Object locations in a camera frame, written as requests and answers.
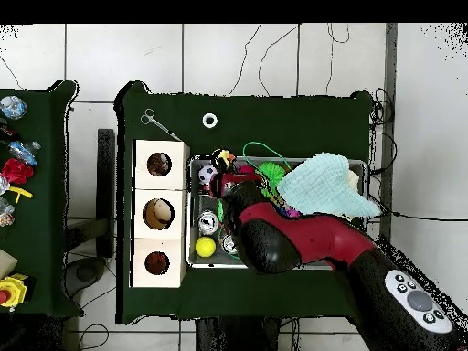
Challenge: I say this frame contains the yellow duck plush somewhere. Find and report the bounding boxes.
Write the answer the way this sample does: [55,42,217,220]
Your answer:
[212,147,238,173]

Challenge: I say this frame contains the mint green knitted cloth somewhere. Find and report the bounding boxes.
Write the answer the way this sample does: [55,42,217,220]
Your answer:
[276,152,383,218]

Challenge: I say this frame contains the cream knitted cloth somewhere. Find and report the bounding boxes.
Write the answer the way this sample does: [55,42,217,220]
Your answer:
[346,169,360,193]

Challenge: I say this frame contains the wooden box with three holes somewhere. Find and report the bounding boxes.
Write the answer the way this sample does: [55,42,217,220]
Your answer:
[130,139,192,289]

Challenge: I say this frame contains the black white toy soccer ball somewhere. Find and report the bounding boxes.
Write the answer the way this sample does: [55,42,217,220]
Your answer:
[197,164,218,185]

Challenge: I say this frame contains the green spiky ball with eyes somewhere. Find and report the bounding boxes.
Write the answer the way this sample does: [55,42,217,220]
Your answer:
[257,161,288,198]

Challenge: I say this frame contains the silver soda can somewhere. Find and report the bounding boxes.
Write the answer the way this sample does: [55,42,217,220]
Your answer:
[197,211,219,236]

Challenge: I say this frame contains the yellow ball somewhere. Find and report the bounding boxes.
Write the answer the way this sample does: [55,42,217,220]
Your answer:
[195,236,217,258]

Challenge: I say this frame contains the metal scissors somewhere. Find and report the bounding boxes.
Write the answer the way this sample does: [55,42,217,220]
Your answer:
[140,108,182,142]

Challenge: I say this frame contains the crushed bottle with blue label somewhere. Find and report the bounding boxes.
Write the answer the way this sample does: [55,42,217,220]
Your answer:
[7,140,42,166]

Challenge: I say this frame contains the yellow plastic toy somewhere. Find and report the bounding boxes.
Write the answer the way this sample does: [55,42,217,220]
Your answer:
[7,186,34,205]

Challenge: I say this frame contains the red cloth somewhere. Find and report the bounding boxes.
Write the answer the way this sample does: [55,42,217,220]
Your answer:
[0,157,35,185]

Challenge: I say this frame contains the clear plastic packet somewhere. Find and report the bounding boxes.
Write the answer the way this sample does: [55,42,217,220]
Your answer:
[0,197,16,228]

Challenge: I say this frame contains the crushed clear plastic bottle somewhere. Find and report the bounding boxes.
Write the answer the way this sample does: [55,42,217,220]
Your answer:
[0,95,28,121]

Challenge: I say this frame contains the beige foam block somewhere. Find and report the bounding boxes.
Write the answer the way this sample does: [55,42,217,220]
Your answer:
[0,249,19,281]

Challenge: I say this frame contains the yellow emergency stop button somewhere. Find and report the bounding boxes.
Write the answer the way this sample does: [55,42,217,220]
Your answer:
[0,273,29,310]

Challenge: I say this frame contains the green skipping rope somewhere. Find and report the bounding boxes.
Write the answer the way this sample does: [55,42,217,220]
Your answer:
[216,141,293,224]

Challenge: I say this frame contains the wire mesh bin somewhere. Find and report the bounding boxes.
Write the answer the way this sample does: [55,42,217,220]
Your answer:
[186,155,368,271]

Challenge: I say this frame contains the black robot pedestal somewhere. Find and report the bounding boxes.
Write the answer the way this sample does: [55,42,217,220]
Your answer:
[195,316,282,351]

